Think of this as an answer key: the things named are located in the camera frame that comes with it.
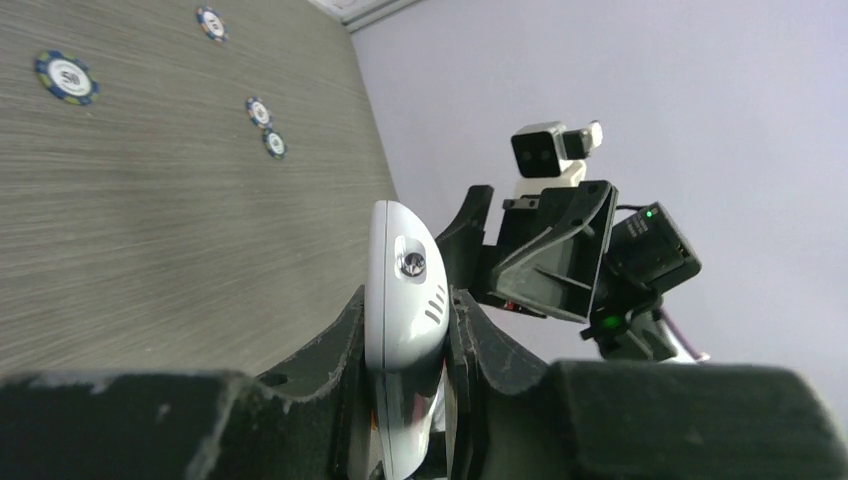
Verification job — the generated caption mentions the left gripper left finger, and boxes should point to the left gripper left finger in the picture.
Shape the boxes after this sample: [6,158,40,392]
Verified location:
[257,287,371,479]

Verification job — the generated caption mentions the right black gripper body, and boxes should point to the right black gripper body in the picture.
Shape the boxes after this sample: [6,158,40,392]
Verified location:
[486,180,618,324]

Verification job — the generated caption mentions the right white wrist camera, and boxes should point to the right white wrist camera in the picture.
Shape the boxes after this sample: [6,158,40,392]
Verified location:
[510,120,604,197]

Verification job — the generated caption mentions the poker chip right upper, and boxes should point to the poker chip right upper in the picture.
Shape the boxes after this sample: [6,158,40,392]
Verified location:
[245,96,273,130]

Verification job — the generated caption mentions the poker chip right lower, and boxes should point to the poker chip right lower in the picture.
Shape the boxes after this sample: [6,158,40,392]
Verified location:
[262,129,288,160]

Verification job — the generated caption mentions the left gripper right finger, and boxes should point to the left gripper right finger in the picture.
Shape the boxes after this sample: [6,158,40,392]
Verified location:
[446,290,557,479]

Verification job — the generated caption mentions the white remote control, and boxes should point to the white remote control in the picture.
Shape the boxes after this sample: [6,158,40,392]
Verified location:
[364,200,449,479]

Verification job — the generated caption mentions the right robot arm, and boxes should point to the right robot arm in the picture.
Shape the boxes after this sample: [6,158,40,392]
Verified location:
[436,180,707,363]

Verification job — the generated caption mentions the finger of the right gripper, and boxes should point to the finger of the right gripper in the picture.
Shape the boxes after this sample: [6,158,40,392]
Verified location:
[436,185,494,290]

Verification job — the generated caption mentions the aluminium rail frame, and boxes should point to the aluminium rail frame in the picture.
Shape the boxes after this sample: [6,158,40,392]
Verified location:
[309,0,420,33]

